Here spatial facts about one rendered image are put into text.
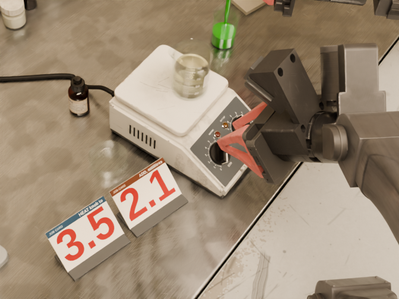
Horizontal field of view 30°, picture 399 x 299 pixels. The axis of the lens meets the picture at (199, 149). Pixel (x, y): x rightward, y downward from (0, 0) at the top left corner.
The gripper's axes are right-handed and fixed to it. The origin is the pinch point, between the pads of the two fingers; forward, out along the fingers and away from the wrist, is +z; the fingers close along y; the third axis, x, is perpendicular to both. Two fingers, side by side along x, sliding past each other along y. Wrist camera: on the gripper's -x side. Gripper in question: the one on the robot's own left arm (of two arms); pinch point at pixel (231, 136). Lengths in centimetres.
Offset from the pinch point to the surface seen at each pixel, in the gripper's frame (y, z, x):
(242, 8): -31.8, 21.3, -1.3
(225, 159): -1.2, 5.4, 5.2
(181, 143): 0.9, 9.2, 0.7
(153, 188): 6.5, 12.4, 4.1
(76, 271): 21.4, 14.2, 5.0
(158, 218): 8.8, 11.6, 7.2
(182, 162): 1.4, 10.7, 3.7
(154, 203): 7.6, 12.3, 5.7
